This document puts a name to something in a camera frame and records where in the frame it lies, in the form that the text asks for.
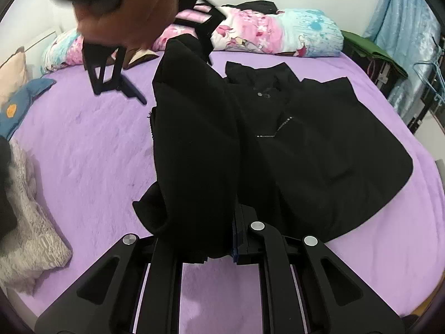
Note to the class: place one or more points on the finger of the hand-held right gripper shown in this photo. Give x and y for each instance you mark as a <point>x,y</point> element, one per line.
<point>217,15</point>
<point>132,92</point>

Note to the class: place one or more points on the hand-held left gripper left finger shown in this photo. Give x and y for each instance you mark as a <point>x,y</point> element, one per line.
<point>163,261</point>

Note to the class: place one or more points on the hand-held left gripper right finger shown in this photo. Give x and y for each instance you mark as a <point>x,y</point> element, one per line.
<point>243,236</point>

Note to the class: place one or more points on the black jacket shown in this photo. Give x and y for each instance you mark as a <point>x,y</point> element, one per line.
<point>295,139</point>

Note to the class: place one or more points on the person's right hand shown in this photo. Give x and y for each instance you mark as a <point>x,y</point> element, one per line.
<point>139,7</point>

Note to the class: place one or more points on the black garment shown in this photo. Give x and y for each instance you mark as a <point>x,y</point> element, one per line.
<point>253,6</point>

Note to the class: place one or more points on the floral pink teal quilt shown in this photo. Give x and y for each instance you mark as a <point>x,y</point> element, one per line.
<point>278,31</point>

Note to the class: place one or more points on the purple fleece blanket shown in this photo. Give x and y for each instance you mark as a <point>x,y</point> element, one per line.
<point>87,153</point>

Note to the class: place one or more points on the blue pillow with orange patch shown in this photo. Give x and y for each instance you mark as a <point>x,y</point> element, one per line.
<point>24,101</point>

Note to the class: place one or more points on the beige pillow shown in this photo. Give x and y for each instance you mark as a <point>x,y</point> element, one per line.
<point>12,73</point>

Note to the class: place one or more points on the grey lace cloth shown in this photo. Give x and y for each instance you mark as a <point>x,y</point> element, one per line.
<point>31,233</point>

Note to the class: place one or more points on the green cloth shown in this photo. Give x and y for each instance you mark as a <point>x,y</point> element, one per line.
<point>365,43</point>

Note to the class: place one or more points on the dark cloth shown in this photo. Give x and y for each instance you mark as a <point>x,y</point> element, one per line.
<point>5,188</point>

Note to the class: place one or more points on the shiny blue curtain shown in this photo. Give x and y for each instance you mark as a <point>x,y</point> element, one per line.
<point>399,17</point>

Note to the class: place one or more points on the black metal rack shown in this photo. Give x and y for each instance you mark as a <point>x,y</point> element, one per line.
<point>422,111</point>

